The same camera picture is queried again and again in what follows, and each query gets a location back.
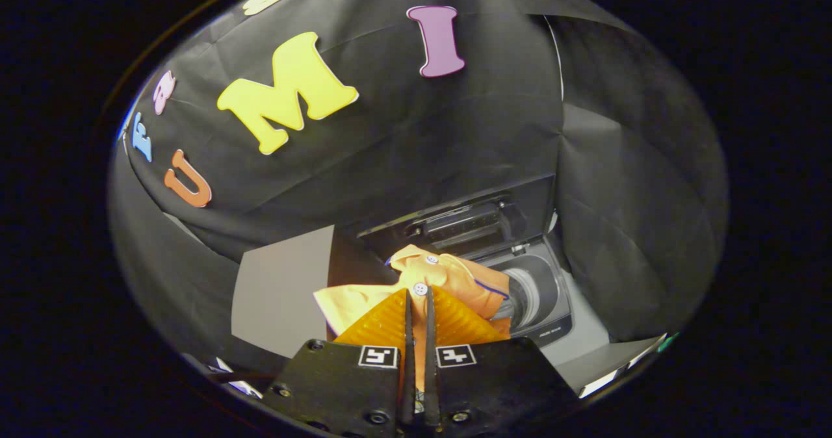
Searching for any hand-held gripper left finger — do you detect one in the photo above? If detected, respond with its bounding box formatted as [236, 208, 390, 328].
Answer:
[263, 287, 417, 438]

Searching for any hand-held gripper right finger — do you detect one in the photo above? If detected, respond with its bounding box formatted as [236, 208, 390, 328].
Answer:
[422, 287, 579, 435]

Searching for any yellow polo shirt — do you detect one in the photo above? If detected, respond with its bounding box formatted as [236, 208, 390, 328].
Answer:
[314, 244, 514, 393]

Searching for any dark washing machine lid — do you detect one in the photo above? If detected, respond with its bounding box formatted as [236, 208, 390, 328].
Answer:
[355, 175, 557, 262]

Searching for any black backdrop cloth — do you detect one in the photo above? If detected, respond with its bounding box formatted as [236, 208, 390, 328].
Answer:
[107, 0, 729, 387]

